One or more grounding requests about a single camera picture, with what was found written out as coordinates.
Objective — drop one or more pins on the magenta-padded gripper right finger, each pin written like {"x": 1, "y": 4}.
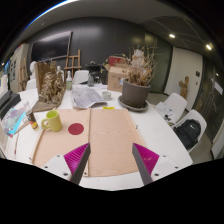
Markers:
{"x": 146, "y": 158}

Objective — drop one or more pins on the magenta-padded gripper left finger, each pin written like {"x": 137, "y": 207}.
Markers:
{"x": 75, "y": 158}

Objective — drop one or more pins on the flat round red coaster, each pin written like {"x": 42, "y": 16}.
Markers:
{"x": 76, "y": 129}

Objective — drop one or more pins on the yellow-green ceramic mug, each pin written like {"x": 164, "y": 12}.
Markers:
{"x": 55, "y": 121}

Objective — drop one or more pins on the black backpack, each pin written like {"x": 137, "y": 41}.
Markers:
{"x": 187, "y": 133}

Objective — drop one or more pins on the grey plant saucer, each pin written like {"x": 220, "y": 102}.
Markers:
{"x": 133, "y": 108}

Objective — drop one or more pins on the yellow sticky note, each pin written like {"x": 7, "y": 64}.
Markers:
{"x": 108, "y": 108}

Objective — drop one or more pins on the grey newspaper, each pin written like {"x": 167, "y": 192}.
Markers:
{"x": 85, "y": 96}

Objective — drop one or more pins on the white chair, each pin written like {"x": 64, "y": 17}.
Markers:
{"x": 80, "y": 76}
{"x": 178, "y": 101}
{"x": 31, "y": 84}
{"x": 198, "y": 117}

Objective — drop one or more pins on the dried plant in grey pot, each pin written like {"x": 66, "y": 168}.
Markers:
{"x": 135, "y": 93}

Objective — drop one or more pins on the iridescent colourful sheet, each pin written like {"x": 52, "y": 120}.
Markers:
{"x": 13, "y": 120}

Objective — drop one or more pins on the brown golden sculpture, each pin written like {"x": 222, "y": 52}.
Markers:
{"x": 50, "y": 88}

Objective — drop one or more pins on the white spray bottle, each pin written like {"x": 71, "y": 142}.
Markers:
{"x": 69, "y": 83}

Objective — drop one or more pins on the dark glass flask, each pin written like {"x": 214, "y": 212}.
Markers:
{"x": 90, "y": 81}

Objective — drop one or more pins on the wooden figure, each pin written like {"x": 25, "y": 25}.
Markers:
{"x": 184, "y": 87}

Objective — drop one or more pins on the brown cardboard box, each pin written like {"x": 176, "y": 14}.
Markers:
{"x": 115, "y": 80}

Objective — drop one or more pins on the white plaster bust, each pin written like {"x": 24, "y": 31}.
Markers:
{"x": 59, "y": 73}
{"x": 33, "y": 68}

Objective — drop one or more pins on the black flat boxes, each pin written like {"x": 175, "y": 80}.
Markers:
{"x": 8, "y": 101}

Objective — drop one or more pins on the wooden easel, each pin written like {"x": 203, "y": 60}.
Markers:
{"x": 23, "y": 75}
{"x": 79, "y": 63}

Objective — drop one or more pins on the red box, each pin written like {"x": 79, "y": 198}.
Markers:
{"x": 116, "y": 60}

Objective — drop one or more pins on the pale tall cabinet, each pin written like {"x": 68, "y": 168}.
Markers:
{"x": 16, "y": 66}

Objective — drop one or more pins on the round ceiling spotlight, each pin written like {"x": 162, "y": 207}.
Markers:
{"x": 208, "y": 47}
{"x": 172, "y": 35}

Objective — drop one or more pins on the long ceiling light strip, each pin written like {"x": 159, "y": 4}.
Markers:
{"x": 50, "y": 11}

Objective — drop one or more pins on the black wall screen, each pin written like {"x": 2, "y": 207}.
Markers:
{"x": 50, "y": 46}

